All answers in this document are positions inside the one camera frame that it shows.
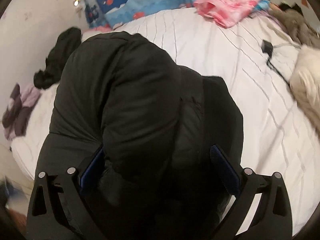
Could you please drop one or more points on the whale print curtain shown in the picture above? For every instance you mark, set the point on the whale print curtain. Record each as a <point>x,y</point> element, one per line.
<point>117,2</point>

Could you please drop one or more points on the black puffer jacket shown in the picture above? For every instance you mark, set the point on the black puffer jacket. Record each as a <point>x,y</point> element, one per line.
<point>137,92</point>

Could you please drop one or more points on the lilac garment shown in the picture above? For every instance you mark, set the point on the lilac garment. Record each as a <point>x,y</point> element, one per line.
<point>22,110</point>

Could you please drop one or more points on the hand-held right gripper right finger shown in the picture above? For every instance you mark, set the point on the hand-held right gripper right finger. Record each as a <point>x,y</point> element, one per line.
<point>225,170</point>

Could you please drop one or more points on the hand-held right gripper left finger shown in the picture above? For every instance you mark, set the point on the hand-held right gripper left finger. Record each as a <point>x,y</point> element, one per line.
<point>91,172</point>

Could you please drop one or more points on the pink checkered cloth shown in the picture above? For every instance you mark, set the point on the pink checkered cloth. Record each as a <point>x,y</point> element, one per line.
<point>225,5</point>

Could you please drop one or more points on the small black garment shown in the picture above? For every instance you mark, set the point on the small black garment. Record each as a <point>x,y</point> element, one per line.
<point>290,7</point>

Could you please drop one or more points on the brown coat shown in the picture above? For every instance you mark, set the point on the brown coat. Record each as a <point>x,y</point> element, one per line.
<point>297,25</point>

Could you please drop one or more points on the crumpled black garment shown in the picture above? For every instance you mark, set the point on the crumpled black garment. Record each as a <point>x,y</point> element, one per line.
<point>60,55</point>

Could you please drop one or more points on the light blue cloth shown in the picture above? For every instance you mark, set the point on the light blue cloth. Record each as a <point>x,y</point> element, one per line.
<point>263,5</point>

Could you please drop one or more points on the white striped bedsheet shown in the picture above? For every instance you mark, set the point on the white striped bedsheet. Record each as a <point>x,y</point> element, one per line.
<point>225,67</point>

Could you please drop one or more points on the cream quilted coat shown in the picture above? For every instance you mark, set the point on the cream quilted coat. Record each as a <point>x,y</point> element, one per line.
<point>308,85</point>

